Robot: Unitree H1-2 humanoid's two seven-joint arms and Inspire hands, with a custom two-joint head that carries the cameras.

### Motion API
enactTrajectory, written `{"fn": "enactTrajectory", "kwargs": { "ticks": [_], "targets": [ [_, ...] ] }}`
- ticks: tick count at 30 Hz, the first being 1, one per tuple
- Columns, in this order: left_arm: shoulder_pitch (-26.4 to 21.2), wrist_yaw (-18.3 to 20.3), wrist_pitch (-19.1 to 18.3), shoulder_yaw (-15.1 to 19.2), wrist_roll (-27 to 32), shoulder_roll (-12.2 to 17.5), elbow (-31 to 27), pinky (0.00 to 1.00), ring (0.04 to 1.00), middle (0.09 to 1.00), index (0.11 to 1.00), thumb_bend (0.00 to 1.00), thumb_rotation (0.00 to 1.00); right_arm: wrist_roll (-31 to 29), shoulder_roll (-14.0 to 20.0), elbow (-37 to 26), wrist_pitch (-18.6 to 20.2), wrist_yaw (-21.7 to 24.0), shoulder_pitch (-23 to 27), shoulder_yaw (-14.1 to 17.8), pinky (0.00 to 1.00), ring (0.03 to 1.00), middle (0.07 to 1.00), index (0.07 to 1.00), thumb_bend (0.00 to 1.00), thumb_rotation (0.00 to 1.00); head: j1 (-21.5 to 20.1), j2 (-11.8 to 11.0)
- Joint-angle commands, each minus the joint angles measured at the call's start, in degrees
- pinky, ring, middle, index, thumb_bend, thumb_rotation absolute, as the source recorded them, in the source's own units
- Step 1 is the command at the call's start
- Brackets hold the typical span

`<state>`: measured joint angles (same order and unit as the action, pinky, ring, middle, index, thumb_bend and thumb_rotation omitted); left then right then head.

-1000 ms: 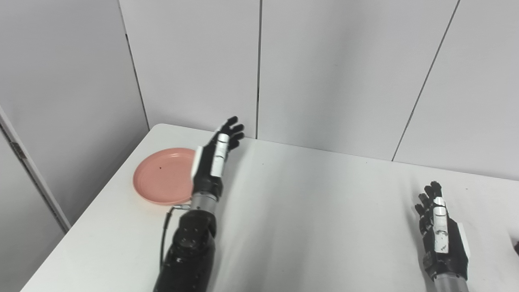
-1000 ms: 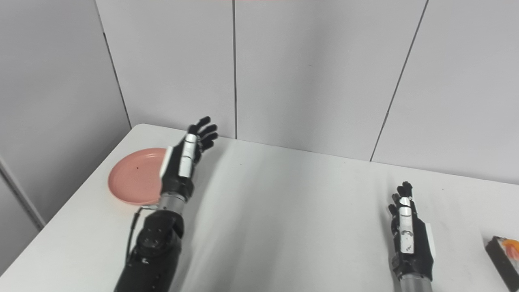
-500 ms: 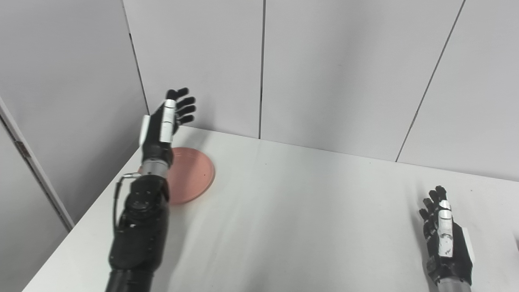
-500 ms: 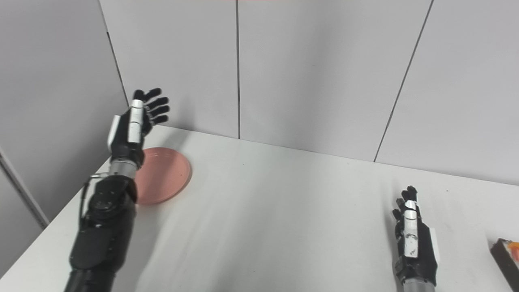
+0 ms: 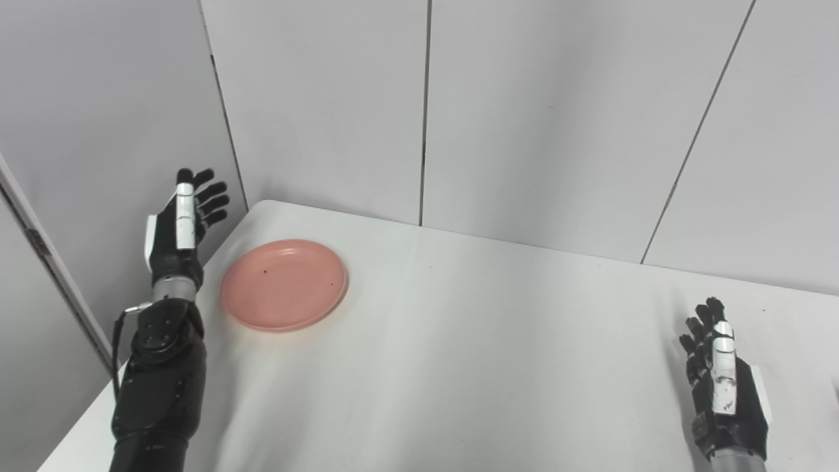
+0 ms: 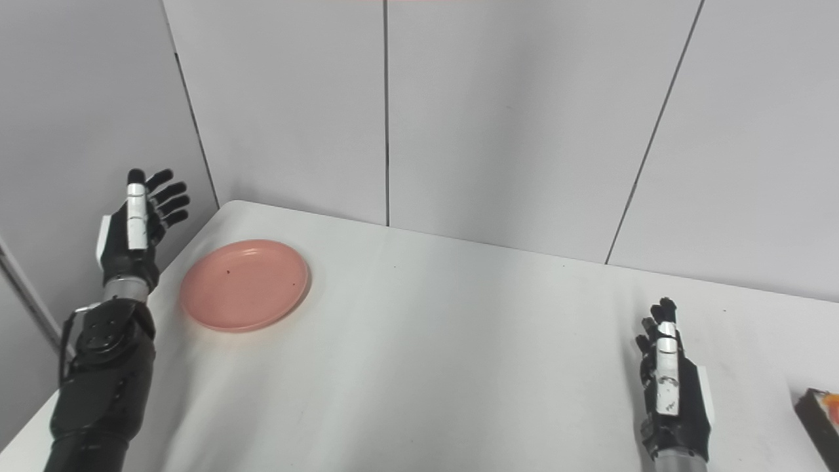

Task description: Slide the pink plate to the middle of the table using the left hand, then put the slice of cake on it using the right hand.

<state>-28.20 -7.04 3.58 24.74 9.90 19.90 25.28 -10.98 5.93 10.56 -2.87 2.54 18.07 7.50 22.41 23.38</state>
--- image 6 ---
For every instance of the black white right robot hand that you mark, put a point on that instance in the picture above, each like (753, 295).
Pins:
(682, 406)

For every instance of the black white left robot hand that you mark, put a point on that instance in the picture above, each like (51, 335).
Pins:
(128, 249)

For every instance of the pink round plate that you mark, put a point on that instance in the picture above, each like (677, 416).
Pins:
(244, 285)

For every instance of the sushi piece toy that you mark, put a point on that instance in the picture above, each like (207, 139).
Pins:
(819, 419)

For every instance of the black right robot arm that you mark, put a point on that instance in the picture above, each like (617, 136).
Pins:
(682, 461)

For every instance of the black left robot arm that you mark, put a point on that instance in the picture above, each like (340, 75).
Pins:
(98, 387)

